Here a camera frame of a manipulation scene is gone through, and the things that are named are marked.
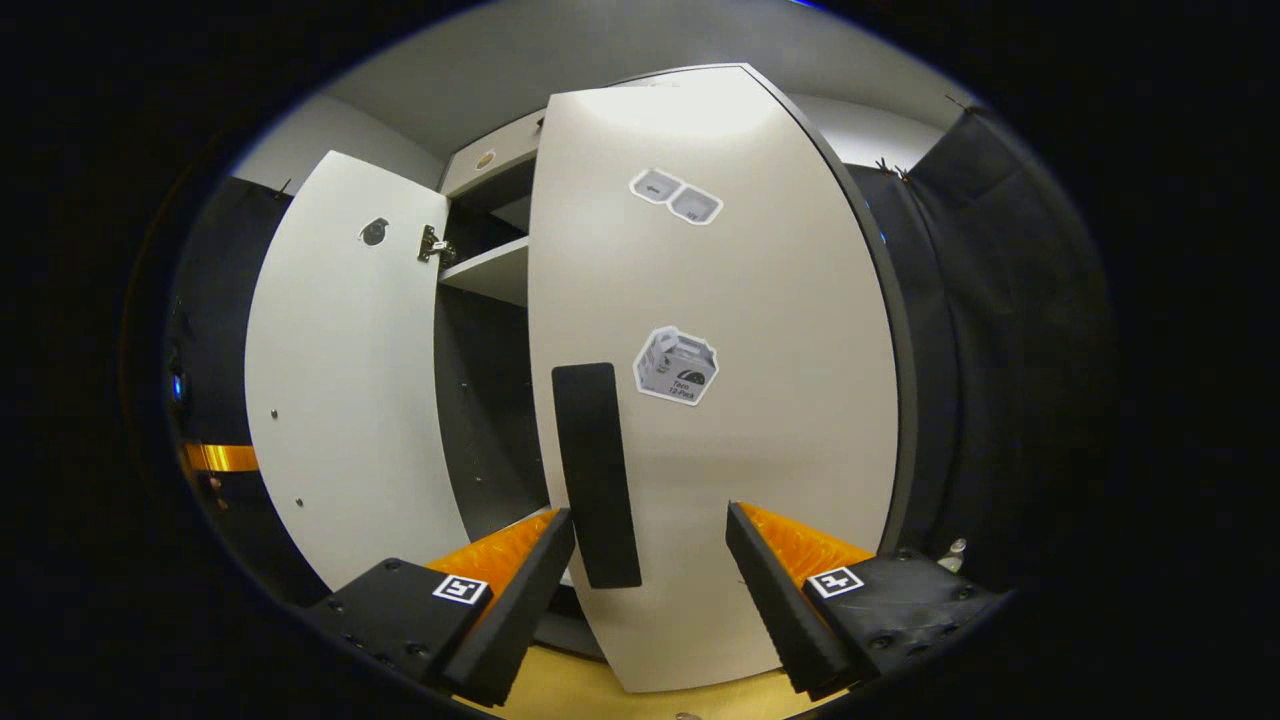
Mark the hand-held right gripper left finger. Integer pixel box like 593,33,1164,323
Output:
305,507,579,708

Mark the black door handle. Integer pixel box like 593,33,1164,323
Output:
551,362,644,590

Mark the black backdrop cloth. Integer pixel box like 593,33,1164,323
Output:
845,104,1117,593
163,177,333,607

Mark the white shoe cabinet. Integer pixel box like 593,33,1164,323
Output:
245,63,917,695

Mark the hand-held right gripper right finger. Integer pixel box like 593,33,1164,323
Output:
724,500,1007,702

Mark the white cabinet door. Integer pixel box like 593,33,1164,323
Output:
527,64,917,695
245,150,472,594

